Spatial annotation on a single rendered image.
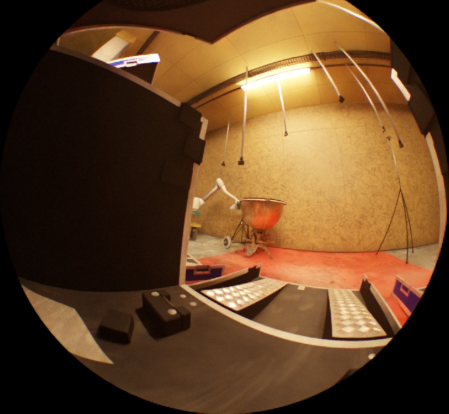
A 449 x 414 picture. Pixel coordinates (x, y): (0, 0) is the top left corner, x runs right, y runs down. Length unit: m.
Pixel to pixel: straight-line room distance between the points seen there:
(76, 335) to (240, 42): 3.20
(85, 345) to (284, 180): 3.15
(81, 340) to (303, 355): 0.47
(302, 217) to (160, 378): 2.82
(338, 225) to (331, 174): 0.97
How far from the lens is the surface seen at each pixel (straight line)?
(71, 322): 0.46
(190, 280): 1.04
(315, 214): 2.85
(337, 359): 0.45
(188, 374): 0.35
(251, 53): 3.00
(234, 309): 0.55
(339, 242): 2.90
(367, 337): 0.55
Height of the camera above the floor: 0.49
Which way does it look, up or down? 11 degrees up
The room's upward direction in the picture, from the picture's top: 7 degrees clockwise
